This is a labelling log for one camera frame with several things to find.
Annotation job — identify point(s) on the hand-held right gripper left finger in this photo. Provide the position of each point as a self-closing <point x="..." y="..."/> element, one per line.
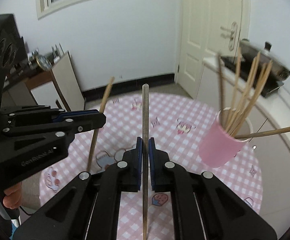
<point x="139" y="155"/>

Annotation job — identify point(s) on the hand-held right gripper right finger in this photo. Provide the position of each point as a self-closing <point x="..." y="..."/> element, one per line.
<point x="152" y="155"/>

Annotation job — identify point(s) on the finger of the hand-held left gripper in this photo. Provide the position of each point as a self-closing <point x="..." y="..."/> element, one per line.
<point x="85" y="123"/>
<point x="75" y="113"/>

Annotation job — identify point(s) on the wooden chopstick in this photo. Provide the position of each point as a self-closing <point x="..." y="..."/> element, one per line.
<point x="107" y="92"/>
<point x="279" y="130"/>
<point x="145" y="110"/>

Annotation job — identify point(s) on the pink cup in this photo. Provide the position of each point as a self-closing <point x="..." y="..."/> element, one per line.
<point x="217" y="147"/>

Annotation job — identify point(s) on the pile of wooden chopsticks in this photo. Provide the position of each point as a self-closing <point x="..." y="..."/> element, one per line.
<point x="234" y="123"/>

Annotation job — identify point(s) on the person's left hand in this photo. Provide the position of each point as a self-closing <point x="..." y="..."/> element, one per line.
<point x="13" y="196"/>

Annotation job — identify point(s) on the beige leaning board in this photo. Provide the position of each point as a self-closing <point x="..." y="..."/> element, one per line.
<point x="65" y="85"/>

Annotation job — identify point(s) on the pink checkered tablecloth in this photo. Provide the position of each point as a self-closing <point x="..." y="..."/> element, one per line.
<point x="170" y="110"/>

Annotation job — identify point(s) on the dark wooden desk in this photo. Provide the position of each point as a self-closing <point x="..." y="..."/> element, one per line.
<point x="35" y="78"/>

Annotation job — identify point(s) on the round gold clock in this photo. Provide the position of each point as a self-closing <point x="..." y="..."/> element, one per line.
<point x="43" y="62"/>

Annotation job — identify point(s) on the metal rack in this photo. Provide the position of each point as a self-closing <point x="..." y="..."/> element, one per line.
<point x="57" y="50"/>

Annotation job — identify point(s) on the cream door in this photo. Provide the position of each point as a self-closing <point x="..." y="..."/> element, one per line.
<point x="197" y="42"/>

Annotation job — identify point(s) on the white counter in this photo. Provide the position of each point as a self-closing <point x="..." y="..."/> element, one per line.
<point x="272" y="110"/>

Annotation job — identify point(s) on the black induction cooker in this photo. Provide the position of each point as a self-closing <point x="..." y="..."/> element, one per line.
<point x="267" y="90"/>

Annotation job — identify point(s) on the dark metal wok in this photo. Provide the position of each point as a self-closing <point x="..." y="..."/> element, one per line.
<point x="274" y="67"/>

